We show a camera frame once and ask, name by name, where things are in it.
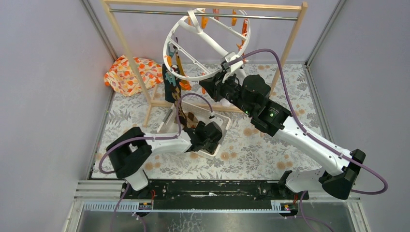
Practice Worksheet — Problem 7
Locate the white round clip hanger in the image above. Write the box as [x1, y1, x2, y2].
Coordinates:
[162, 8, 251, 81]

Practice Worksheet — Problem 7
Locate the white plastic laundry basket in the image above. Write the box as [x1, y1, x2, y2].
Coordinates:
[153, 102, 231, 160]

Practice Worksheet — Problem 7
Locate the navy blue patterned sock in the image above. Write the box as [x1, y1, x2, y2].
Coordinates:
[162, 64, 182, 103]

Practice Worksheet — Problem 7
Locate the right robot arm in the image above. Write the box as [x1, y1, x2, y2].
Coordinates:
[199, 72, 366, 200]

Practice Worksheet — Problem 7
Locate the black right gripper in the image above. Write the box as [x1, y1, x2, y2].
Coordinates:
[200, 69, 254, 116]

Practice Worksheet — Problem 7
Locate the mustard yellow sock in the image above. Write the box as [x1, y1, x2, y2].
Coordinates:
[176, 52, 185, 76]

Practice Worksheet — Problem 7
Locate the brown yellow argyle sock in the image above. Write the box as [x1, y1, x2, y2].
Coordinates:
[171, 85, 198, 128]

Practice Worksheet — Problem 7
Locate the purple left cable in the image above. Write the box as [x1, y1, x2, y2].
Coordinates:
[98, 92, 215, 175]

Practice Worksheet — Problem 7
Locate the floral grey table cloth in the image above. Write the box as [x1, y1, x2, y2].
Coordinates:
[90, 64, 321, 180]

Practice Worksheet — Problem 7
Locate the wooden drying rack frame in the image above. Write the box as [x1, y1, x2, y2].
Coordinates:
[101, 0, 310, 128]

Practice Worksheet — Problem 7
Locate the metal hanging rod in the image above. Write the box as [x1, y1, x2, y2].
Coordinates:
[109, 8, 298, 21]

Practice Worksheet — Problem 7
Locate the orange floral cloth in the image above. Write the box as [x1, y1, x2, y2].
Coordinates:
[103, 55, 163, 97]

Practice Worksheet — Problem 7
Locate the white sock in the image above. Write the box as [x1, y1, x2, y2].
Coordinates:
[220, 66, 247, 107]

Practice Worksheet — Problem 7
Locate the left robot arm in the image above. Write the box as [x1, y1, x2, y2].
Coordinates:
[105, 121, 223, 199]

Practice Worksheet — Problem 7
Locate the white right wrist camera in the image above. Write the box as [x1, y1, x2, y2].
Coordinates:
[221, 52, 246, 84]

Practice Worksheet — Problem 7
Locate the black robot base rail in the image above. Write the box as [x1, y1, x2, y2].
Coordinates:
[120, 179, 309, 213]

